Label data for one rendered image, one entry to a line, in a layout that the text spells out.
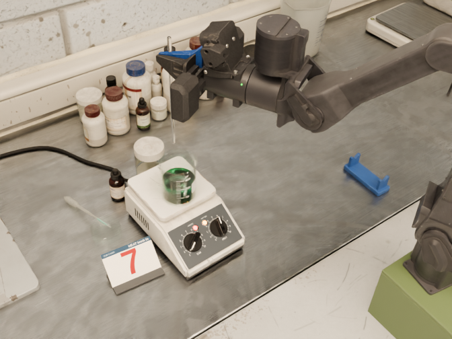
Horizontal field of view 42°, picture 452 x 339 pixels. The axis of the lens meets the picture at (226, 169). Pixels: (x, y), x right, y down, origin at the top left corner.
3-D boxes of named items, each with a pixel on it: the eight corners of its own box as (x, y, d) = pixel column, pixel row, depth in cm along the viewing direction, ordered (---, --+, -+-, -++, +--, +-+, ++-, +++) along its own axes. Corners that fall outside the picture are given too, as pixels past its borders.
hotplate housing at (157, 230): (245, 247, 106) (248, 218, 100) (186, 283, 99) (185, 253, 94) (175, 178, 118) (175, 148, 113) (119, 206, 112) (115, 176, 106)
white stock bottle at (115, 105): (111, 118, 132) (107, 81, 125) (134, 123, 130) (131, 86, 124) (101, 132, 128) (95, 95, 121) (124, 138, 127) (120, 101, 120)
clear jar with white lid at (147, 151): (170, 180, 118) (169, 151, 112) (142, 190, 115) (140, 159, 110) (159, 162, 121) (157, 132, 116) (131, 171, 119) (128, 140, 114)
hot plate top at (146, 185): (218, 194, 104) (218, 190, 104) (162, 224, 99) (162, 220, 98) (179, 157, 111) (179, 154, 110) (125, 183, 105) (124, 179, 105)
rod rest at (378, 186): (389, 190, 118) (393, 177, 115) (377, 197, 116) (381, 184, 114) (354, 162, 124) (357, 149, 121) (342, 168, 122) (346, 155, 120)
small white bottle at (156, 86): (164, 101, 137) (163, 77, 132) (155, 104, 136) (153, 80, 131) (159, 95, 138) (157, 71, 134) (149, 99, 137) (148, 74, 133)
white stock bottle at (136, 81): (142, 95, 138) (139, 54, 130) (158, 108, 135) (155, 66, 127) (119, 105, 135) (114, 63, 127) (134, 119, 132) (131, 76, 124)
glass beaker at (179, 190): (191, 180, 106) (191, 144, 100) (202, 205, 101) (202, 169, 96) (153, 188, 104) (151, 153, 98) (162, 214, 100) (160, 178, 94)
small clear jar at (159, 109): (160, 124, 131) (159, 108, 128) (147, 118, 132) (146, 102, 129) (171, 115, 133) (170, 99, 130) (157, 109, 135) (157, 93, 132)
